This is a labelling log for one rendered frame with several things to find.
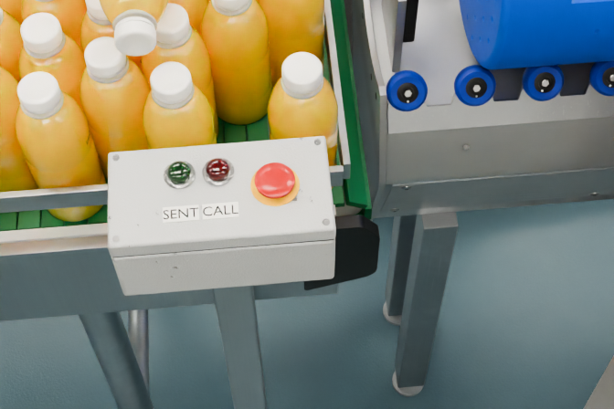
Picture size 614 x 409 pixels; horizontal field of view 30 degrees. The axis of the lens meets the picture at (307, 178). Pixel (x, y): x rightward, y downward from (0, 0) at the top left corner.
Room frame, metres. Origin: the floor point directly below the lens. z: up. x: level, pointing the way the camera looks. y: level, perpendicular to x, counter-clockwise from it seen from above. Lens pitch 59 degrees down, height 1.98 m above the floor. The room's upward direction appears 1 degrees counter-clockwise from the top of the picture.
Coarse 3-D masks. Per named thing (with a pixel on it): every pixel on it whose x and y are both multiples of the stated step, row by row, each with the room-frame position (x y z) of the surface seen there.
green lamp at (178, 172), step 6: (174, 162) 0.55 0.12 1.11; (180, 162) 0.55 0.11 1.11; (168, 168) 0.54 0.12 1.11; (174, 168) 0.54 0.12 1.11; (180, 168) 0.54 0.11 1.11; (186, 168) 0.54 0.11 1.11; (168, 174) 0.53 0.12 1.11; (174, 174) 0.53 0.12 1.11; (180, 174) 0.53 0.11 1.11; (186, 174) 0.53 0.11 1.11; (174, 180) 0.53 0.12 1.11; (180, 180) 0.53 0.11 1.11; (186, 180) 0.53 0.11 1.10
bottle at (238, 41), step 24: (216, 24) 0.74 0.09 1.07; (240, 24) 0.74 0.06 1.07; (264, 24) 0.75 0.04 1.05; (216, 48) 0.73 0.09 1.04; (240, 48) 0.73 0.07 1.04; (264, 48) 0.74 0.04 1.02; (216, 72) 0.73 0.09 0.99; (240, 72) 0.72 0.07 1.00; (264, 72) 0.74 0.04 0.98; (216, 96) 0.73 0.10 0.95; (240, 96) 0.72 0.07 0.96; (264, 96) 0.74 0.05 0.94; (240, 120) 0.72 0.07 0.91
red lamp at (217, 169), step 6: (210, 162) 0.55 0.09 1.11; (216, 162) 0.54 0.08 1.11; (222, 162) 0.55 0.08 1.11; (210, 168) 0.54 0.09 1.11; (216, 168) 0.54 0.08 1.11; (222, 168) 0.54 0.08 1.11; (228, 168) 0.54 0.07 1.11; (210, 174) 0.53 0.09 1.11; (216, 174) 0.53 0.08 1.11; (222, 174) 0.53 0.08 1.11; (228, 174) 0.54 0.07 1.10; (216, 180) 0.53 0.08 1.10
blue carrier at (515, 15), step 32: (480, 0) 0.77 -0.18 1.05; (512, 0) 0.70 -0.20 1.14; (544, 0) 0.70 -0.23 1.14; (576, 0) 0.71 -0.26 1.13; (608, 0) 0.70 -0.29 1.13; (480, 32) 0.75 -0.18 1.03; (512, 32) 0.69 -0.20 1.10; (544, 32) 0.69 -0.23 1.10; (576, 32) 0.70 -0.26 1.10; (608, 32) 0.70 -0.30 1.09; (480, 64) 0.74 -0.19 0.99; (512, 64) 0.70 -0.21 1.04; (544, 64) 0.71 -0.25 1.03
